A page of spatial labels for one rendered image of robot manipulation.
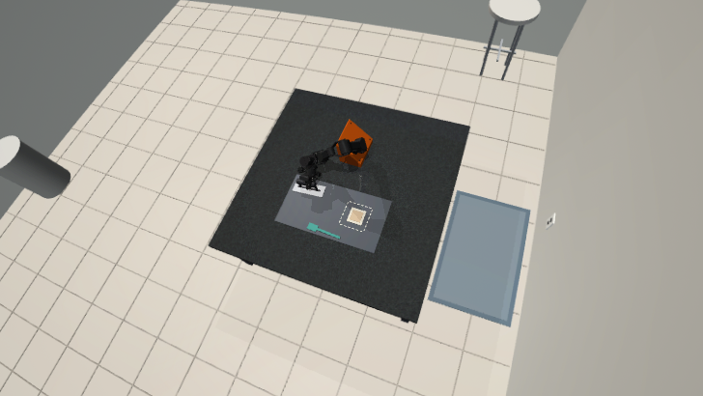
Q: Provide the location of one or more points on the cream square tile with dark rectangle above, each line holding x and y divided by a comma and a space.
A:
356, 216

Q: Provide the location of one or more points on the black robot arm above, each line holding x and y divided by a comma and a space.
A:
346, 147

